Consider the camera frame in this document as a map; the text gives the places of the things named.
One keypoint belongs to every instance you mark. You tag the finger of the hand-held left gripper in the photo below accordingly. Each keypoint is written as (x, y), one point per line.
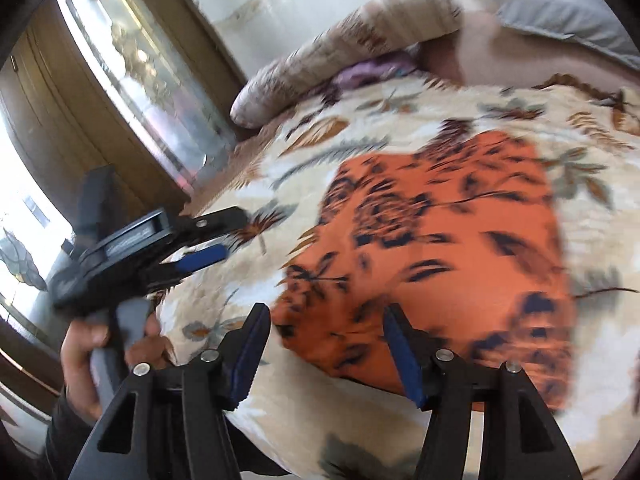
(215, 221)
(202, 258)

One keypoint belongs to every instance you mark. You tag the cream leaf-print blanket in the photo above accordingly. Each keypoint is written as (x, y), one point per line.
(310, 160)

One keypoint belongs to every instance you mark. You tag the orange floral garment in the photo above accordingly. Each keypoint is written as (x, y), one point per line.
(440, 250)

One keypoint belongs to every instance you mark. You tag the mauve bedsheet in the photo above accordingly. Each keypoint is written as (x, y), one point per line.
(500, 60)

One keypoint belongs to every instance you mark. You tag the beige patterned bolster pillow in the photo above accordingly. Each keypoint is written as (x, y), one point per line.
(325, 60)

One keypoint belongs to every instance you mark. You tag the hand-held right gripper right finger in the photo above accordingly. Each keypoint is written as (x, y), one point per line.
(402, 355)

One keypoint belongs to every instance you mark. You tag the wooden mirrored wardrobe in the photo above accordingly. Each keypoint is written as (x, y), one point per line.
(150, 85)

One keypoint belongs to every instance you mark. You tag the grey pillow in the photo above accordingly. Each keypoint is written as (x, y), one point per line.
(560, 15)

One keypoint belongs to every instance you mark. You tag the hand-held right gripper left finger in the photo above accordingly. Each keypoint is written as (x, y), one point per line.
(247, 355)

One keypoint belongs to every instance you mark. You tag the person's left hand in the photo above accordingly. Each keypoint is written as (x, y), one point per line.
(80, 355)

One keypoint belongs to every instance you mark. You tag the person's left forearm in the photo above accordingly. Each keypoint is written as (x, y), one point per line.
(65, 440)

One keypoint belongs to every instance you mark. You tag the purple cloth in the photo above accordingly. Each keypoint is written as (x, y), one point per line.
(370, 70)

